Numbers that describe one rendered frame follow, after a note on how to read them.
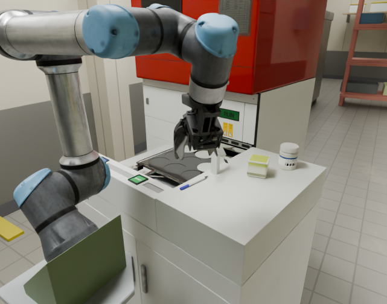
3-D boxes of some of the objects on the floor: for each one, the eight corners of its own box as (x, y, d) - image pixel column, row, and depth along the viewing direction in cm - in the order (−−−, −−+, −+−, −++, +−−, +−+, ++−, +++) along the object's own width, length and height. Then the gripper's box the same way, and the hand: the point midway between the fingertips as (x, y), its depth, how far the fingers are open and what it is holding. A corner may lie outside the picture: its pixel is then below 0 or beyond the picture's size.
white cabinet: (169, 247, 214) (166, 145, 183) (294, 329, 155) (320, 198, 124) (92, 303, 170) (69, 181, 139) (224, 447, 111) (237, 291, 80)
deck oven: (271, 95, 726) (281, 14, 655) (319, 101, 670) (334, 12, 599) (250, 107, 614) (258, 11, 543) (304, 114, 558) (320, 8, 487)
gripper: (176, 113, 55) (171, 179, 70) (246, 108, 58) (226, 172, 74) (168, 86, 60) (165, 153, 76) (233, 83, 64) (217, 148, 79)
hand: (193, 152), depth 76 cm, fingers open, 8 cm apart
